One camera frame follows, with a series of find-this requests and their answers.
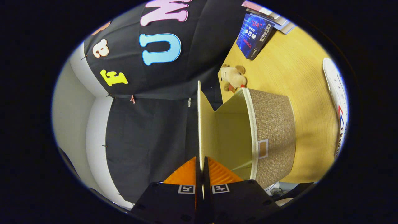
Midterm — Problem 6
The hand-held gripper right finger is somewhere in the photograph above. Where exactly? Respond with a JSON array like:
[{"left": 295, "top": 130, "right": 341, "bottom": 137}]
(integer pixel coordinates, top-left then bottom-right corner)
[{"left": 204, "top": 156, "right": 280, "bottom": 224}]

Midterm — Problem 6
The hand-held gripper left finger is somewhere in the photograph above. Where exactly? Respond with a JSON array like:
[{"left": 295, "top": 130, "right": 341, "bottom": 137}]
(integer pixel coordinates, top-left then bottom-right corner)
[{"left": 131, "top": 156, "right": 204, "bottom": 224}]

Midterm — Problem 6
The beige fabric storage box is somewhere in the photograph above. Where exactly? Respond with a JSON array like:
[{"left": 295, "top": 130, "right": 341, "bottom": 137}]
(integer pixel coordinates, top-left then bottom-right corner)
[{"left": 197, "top": 80, "right": 296, "bottom": 189}]

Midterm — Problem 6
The white canvas shoe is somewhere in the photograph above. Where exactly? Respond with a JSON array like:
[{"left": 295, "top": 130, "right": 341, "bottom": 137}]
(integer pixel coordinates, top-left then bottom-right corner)
[{"left": 322, "top": 58, "right": 349, "bottom": 160}]

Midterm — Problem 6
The black backdrop cloth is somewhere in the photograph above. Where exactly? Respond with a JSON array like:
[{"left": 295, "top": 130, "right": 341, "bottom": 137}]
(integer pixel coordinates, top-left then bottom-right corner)
[{"left": 83, "top": 0, "right": 249, "bottom": 204}]

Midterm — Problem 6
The brown plush dog toy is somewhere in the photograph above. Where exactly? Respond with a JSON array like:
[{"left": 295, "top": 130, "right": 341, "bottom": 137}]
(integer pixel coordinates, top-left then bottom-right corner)
[{"left": 220, "top": 64, "right": 248, "bottom": 93}]

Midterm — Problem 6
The dark blue book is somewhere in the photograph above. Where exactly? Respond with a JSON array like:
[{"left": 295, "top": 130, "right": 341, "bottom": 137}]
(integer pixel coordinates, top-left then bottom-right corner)
[{"left": 236, "top": 13, "right": 275, "bottom": 60}]

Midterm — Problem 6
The white paperback book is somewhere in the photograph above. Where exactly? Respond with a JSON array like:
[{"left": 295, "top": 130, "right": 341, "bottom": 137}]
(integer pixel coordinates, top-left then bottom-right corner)
[{"left": 249, "top": 12, "right": 288, "bottom": 26}]

